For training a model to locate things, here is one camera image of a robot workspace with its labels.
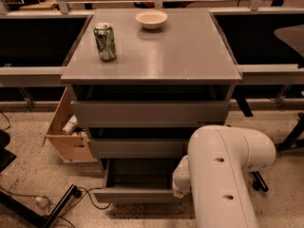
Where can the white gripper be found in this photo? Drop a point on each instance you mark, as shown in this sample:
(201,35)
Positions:
(181,175)

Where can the grey bottom drawer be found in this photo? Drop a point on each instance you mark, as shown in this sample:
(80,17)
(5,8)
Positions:
(136,187)

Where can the grey drawer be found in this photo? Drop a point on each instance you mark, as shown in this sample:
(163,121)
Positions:
(149,114)
(136,187)
(138,149)

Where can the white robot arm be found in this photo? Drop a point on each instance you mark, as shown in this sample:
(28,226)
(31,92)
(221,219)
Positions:
(213,173)

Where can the grey middle drawer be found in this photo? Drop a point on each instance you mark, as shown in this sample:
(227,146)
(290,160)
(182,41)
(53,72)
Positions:
(138,149)

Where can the grey drawer cabinet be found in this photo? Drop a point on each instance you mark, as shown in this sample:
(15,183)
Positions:
(140,94)

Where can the grey top drawer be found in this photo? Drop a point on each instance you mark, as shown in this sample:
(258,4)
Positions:
(149,114)

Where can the cardboard box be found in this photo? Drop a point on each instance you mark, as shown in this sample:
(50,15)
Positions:
(71,147)

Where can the black stand base right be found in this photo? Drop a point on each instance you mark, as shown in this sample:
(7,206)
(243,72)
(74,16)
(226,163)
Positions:
(292,141)

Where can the white bottle in box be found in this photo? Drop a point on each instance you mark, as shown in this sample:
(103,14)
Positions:
(70,125)

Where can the white ceramic bowl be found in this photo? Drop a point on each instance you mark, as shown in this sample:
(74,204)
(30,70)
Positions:
(151,19)

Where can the green soda can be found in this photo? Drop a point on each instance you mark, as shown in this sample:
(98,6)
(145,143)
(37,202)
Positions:
(104,37)

